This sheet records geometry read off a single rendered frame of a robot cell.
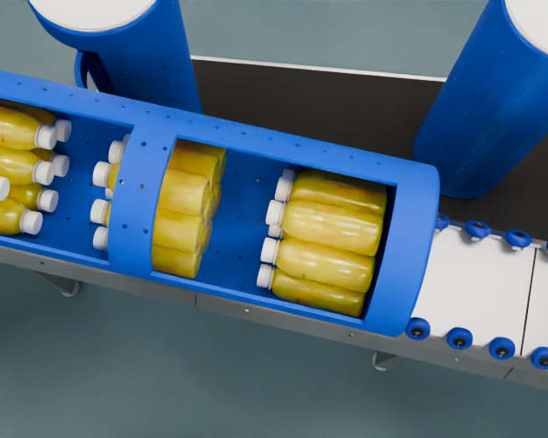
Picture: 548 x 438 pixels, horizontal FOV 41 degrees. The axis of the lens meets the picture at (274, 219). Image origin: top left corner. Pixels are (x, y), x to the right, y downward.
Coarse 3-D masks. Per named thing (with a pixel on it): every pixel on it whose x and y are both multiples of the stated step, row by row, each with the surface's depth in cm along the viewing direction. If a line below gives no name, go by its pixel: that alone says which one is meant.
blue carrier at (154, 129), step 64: (128, 128) 131; (192, 128) 113; (256, 128) 117; (64, 192) 136; (128, 192) 108; (256, 192) 134; (64, 256) 117; (128, 256) 112; (256, 256) 133; (384, 256) 106; (320, 320) 118; (384, 320) 111
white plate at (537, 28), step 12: (516, 0) 138; (528, 0) 138; (540, 0) 138; (516, 12) 138; (528, 12) 138; (540, 12) 138; (516, 24) 137; (528, 24) 137; (540, 24) 137; (528, 36) 137; (540, 36) 136; (540, 48) 136
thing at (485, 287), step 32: (0, 256) 142; (32, 256) 140; (448, 256) 137; (480, 256) 137; (512, 256) 137; (544, 256) 137; (128, 288) 142; (160, 288) 139; (448, 288) 135; (480, 288) 135; (512, 288) 135; (544, 288) 135; (256, 320) 141; (288, 320) 138; (448, 320) 134; (480, 320) 134; (512, 320) 134; (544, 320) 134; (416, 352) 138; (544, 384) 137
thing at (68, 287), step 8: (32, 272) 190; (40, 272) 192; (40, 280) 204; (48, 280) 200; (56, 280) 206; (64, 280) 213; (72, 280) 221; (56, 288) 215; (64, 288) 215; (72, 288) 223
